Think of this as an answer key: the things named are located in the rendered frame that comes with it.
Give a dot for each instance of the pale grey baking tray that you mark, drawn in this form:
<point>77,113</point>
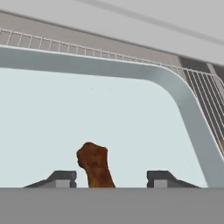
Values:
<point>96,116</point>

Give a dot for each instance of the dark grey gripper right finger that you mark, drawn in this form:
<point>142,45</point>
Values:
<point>159,176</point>

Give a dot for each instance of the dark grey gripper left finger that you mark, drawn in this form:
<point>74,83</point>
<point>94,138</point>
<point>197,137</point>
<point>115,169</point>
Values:
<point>62,176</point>

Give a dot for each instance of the brown chicken drumstick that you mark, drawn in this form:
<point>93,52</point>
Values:
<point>94,164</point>

